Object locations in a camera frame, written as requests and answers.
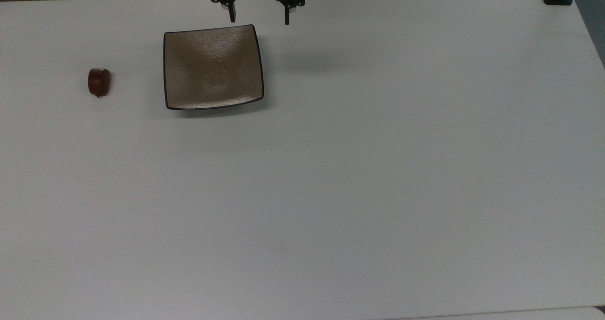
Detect small round red food item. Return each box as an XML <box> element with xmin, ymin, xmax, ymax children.
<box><xmin>88</xmin><ymin>68</ymin><xmax>111</xmax><ymax>98</ymax></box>

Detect square brown ceramic plate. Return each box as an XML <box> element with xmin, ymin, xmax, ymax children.
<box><xmin>163</xmin><ymin>24</ymin><xmax>265</xmax><ymax>111</ymax></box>

